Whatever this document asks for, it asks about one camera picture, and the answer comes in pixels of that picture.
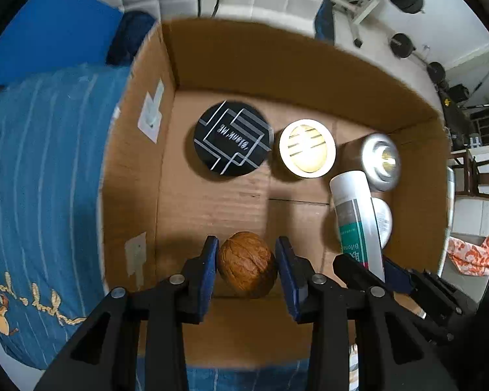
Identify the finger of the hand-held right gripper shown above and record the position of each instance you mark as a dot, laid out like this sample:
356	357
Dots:
397	275
352	271

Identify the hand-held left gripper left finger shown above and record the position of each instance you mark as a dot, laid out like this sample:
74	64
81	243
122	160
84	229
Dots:
208	277

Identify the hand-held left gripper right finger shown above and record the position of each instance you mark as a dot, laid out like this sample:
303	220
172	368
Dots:
287	277

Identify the brown walnut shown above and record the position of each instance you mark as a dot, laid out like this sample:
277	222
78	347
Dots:
247	264

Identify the white oval case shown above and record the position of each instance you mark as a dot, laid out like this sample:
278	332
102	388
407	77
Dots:
384	222

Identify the white green tube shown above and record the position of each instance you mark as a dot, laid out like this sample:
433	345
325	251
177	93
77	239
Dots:
352	211

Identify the cardboard box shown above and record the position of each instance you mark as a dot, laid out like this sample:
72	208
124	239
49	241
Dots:
228	203

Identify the gold round compact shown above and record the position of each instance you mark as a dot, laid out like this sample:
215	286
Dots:
307	148

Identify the black round compact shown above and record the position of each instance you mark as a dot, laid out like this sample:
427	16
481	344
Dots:
233	138

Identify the orange patterned cloth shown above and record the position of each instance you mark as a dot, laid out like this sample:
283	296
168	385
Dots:
470	254

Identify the grey chair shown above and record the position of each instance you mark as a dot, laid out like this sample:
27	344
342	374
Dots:
451	187

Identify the dark wooden chair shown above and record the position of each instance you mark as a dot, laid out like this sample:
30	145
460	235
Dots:
470	171

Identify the black kettlebell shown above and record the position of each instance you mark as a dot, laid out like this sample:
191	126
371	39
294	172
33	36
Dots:
458	93

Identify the blue striped blanket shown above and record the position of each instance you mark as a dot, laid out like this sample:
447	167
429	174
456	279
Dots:
45	171

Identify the short barbell with black plates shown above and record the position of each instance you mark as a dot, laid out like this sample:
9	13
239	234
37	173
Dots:
401	44

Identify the black blue bench pad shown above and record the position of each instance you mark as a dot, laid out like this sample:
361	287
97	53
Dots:
324	20

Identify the dark blue cloth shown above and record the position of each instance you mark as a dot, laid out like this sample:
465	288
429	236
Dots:
128	36

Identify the blue foam mat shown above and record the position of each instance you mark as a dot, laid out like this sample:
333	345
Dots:
45	36

